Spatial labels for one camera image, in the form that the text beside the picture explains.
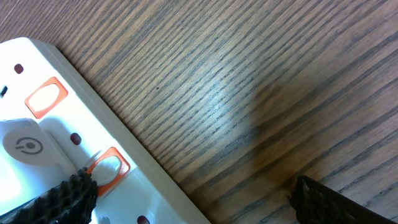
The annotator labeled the white charger plug adapter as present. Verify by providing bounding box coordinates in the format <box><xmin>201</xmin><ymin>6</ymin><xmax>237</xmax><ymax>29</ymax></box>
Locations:
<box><xmin>0</xmin><ymin>117</ymin><xmax>77</xmax><ymax>200</ymax></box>

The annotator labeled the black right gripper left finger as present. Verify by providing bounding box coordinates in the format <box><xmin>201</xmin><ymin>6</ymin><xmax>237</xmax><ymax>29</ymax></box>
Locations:
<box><xmin>1</xmin><ymin>167</ymin><xmax>98</xmax><ymax>224</ymax></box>

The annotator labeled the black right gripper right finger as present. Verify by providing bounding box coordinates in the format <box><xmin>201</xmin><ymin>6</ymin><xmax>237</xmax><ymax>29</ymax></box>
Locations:
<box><xmin>289</xmin><ymin>175</ymin><xmax>394</xmax><ymax>224</ymax></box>

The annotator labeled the white power extension strip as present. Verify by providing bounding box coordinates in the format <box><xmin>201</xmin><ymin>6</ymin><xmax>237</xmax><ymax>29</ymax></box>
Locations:
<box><xmin>1</xmin><ymin>37</ymin><xmax>207</xmax><ymax>223</ymax></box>

